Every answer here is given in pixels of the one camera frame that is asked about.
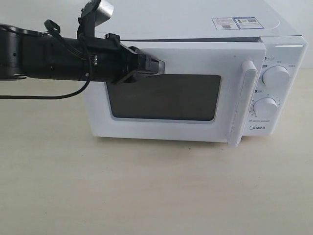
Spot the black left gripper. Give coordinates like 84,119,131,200
80,33,165,85

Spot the white microwave door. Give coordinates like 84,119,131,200
83,40,266,146

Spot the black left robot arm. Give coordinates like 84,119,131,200
0,24,165,84

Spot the white Midea microwave oven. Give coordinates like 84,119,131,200
95,0,308,137

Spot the white lower timer knob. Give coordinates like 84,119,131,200
253,97,278,118

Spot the white upper power knob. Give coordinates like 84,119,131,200
262,66,291,88

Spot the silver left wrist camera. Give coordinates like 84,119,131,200
91,0,114,26

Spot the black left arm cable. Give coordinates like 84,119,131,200
0,19,98,100

